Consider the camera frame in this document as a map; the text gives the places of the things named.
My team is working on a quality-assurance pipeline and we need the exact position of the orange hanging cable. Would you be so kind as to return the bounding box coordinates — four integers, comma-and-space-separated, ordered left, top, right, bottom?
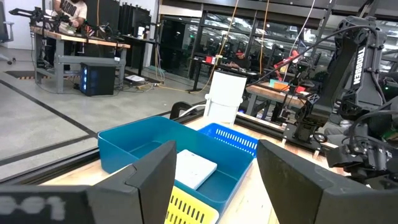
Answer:
259, 0, 270, 75
198, 0, 240, 94

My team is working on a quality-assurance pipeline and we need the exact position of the white cylinder container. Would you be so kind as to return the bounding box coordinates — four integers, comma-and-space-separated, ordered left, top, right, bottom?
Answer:
203, 70, 248, 126

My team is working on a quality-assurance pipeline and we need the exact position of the yellow slotted plastic basket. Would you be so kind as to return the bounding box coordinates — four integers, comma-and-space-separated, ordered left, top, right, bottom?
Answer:
164, 185, 220, 224

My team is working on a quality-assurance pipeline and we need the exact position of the black robot arms set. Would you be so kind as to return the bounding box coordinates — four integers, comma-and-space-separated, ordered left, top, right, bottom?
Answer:
8, 6, 74, 32

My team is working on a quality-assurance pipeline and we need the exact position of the white card reader box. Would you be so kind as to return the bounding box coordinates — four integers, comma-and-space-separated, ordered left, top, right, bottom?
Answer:
174, 149, 218, 191

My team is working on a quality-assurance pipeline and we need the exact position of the blue slotted plastic basket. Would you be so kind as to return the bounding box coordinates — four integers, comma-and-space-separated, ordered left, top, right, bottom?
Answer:
198, 122, 259, 158

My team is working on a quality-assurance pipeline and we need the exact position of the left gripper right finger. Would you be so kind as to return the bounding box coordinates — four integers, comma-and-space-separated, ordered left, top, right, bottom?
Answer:
256, 139, 398, 224

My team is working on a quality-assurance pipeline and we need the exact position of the grey office chair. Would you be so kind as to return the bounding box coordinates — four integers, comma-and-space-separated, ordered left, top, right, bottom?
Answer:
0, 1, 16, 65

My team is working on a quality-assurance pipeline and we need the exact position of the black clamp handle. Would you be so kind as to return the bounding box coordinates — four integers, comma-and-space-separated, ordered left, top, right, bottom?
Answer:
169, 101, 200, 121

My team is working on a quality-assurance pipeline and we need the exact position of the person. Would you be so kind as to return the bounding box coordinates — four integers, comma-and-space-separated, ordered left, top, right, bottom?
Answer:
51, 0, 88, 34
228, 49, 251, 70

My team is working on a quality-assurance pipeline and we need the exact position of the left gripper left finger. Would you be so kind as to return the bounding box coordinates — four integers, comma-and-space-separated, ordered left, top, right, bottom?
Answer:
0, 140, 177, 224

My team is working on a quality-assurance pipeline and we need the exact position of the flat white box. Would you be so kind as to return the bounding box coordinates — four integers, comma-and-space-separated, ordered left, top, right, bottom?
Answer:
124, 74, 146, 83

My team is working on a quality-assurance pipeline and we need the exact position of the grey wooden-top workbench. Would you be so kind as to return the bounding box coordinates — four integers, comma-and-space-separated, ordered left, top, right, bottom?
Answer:
30, 26, 131, 94

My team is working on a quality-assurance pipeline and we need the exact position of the teal plastic bin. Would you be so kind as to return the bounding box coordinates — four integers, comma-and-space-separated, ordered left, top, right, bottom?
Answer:
97, 116, 255, 215

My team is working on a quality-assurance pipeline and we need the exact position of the black computer tower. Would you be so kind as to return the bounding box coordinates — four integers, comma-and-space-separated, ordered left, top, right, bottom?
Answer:
79, 62, 117, 97

